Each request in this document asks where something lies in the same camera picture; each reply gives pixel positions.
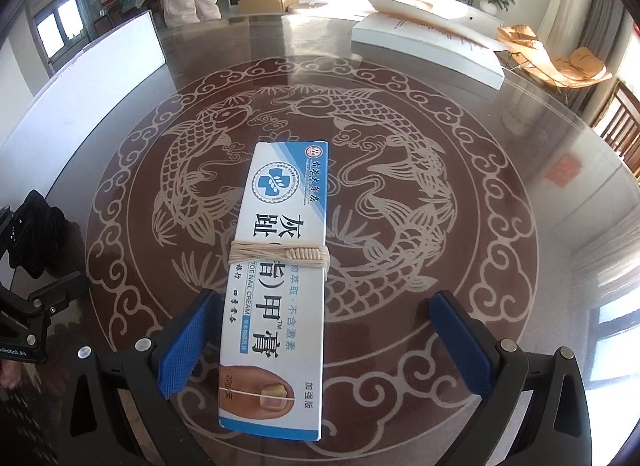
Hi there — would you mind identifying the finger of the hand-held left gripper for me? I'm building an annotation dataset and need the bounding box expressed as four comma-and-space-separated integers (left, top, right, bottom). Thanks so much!
0, 271, 90, 327

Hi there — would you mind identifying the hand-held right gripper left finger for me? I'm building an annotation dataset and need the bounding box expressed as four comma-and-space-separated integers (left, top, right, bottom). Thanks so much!
67, 287, 223, 466

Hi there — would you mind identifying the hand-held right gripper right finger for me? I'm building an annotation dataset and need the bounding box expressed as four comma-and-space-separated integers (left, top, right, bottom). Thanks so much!
429, 290, 593, 466

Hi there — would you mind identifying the black velvet scrunchie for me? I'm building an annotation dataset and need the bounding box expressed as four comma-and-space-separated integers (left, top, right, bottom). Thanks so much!
7, 190, 67, 271

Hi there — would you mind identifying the blue white cream box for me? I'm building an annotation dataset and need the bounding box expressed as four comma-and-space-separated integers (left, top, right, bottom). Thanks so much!
218, 141, 332, 443

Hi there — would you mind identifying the person's left hand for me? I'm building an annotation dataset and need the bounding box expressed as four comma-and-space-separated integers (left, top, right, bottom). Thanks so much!
0, 361, 22, 391

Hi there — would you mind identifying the white foam board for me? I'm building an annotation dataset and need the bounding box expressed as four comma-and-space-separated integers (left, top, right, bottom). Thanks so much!
0, 10, 167, 197

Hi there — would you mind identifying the wooden chair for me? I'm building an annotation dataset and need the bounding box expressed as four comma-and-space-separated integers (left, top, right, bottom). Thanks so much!
592, 80, 640, 177

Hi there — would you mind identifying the window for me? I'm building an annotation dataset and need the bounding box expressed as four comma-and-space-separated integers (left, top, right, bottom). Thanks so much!
35, 0, 83, 59

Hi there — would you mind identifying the white flat box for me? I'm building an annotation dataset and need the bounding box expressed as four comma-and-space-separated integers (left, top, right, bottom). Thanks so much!
350, 0, 505, 91

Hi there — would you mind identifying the orange lounge chair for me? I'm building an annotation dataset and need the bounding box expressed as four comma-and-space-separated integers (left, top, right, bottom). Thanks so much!
496, 24, 613, 89

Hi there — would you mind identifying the grey curtain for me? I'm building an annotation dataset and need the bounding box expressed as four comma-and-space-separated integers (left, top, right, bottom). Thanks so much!
575, 0, 631, 111

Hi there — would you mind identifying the cardboard box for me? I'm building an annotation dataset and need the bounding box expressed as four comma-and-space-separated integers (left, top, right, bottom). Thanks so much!
237, 0, 300, 14

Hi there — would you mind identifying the beige curtain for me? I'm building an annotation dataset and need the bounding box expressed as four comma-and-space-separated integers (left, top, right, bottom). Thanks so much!
537, 0, 598, 54

